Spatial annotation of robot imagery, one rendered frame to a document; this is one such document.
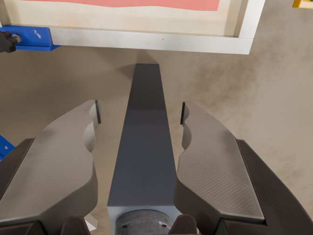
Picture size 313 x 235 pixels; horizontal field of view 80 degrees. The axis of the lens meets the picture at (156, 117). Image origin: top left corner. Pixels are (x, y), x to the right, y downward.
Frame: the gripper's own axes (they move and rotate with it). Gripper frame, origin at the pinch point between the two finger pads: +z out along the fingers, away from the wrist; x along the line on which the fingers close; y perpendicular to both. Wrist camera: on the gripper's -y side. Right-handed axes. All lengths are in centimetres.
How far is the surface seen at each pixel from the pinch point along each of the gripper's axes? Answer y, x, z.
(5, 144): 38, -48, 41
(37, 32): 1.1, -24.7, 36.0
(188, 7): -4.8, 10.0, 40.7
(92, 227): 84, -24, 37
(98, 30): 0.4, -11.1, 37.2
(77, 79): 50, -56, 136
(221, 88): 55, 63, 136
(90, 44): 3.6, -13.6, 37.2
